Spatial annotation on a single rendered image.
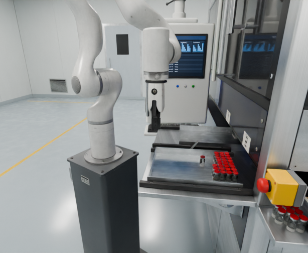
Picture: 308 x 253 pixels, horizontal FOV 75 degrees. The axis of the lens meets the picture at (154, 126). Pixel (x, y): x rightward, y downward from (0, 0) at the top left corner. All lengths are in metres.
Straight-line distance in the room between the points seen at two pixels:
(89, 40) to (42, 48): 6.58
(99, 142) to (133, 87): 5.45
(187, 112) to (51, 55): 6.11
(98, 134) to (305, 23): 0.80
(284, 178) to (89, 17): 0.86
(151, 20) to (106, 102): 0.41
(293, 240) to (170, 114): 1.20
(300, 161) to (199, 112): 1.06
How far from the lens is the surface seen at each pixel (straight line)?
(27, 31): 7.73
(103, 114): 0.93
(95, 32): 0.92
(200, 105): 1.66
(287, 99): 0.65
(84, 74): 0.87
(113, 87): 0.94
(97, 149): 0.99
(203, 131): 1.31
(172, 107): 1.64
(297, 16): 0.64
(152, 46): 0.66
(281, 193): 0.65
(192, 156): 1.00
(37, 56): 7.61
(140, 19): 0.75
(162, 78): 0.67
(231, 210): 0.93
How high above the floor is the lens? 1.34
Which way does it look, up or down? 20 degrees down
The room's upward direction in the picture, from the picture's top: straight up
